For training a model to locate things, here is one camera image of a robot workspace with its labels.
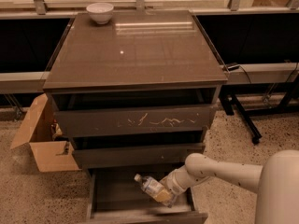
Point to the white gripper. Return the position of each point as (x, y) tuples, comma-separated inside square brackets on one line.
[(170, 182)]

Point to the clear plastic water bottle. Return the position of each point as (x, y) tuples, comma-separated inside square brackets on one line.
[(149, 185)]

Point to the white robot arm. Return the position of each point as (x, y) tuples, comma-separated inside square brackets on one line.
[(276, 183)]

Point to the grey bottom drawer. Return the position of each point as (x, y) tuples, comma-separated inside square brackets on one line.
[(115, 198)]

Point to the grey drawer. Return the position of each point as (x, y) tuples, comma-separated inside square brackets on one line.
[(136, 149), (133, 112), (115, 198)]

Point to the grey middle drawer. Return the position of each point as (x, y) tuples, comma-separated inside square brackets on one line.
[(136, 149)]

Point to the grey top drawer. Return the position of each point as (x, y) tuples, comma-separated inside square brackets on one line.
[(133, 112)]

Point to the grey drawer cabinet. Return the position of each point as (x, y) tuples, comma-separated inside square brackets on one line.
[(136, 51)]

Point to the open cardboard box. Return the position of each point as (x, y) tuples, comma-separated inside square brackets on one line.
[(35, 130)]

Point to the black metal stand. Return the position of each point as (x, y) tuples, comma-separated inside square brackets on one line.
[(229, 99)]

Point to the small black device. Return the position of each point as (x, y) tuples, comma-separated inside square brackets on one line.
[(232, 66)]

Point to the white ceramic bowl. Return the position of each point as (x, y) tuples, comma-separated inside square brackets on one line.
[(101, 13)]

